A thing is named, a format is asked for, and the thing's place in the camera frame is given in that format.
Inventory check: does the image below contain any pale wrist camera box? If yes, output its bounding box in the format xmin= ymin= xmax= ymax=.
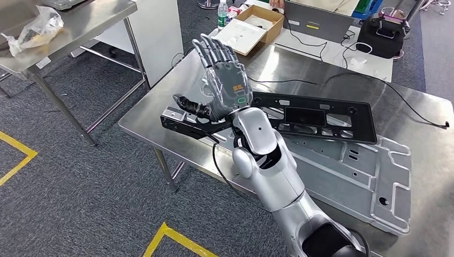
xmin=161 ymin=106 xmax=187 ymax=123

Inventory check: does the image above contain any clear water bottle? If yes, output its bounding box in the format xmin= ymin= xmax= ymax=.
xmin=217 ymin=0 xmax=229 ymax=31

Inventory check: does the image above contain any open cardboard box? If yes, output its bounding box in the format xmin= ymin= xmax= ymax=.
xmin=213 ymin=4 xmax=285 ymax=56

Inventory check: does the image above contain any blue plastic crate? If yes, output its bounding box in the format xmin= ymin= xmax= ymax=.
xmin=351 ymin=0 xmax=384 ymax=20

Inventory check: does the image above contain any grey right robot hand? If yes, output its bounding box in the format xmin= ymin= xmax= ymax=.
xmin=172 ymin=33 xmax=254 ymax=123

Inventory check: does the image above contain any long black cable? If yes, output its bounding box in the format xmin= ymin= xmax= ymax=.
xmin=247 ymin=72 xmax=450 ymax=130

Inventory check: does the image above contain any black bag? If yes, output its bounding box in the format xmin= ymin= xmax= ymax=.
xmin=356 ymin=12 xmax=411 ymax=59

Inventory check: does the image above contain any steel workbench table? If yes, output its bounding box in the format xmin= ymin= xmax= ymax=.
xmin=118 ymin=44 xmax=454 ymax=257

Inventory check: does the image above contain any white desk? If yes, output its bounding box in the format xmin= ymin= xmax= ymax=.
xmin=209 ymin=25 xmax=394 ymax=83

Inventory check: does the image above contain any long black plastic part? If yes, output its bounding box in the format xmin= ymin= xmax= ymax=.
xmin=248 ymin=91 xmax=379 ymax=146

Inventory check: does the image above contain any person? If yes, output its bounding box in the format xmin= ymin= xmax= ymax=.
xmin=291 ymin=0 xmax=362 ymax=13

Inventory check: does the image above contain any grey metal part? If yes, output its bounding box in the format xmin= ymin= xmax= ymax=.
xmin=42 ymin=0 xmax=88 ymax=11

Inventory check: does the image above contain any clear plastic bag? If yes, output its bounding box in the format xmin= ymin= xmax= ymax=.
xmin=2 ymin=5 xmax=65 ymax=57

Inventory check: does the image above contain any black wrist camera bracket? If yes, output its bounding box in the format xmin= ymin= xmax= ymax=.
xmin=160 ymin=115 xmax=233 ymax=141

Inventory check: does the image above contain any white charger cable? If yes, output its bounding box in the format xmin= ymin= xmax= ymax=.
xmin=342 ymin=42 xmax=373 ymax=70

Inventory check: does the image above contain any grey metal fixture plate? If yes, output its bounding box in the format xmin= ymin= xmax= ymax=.
xmin=198 ymin=67 xmax=412 ymax=237

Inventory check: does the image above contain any white cabinet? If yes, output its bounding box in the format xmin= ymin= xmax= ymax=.
xmin=71 ymin=0 xmax=185 ymax=89

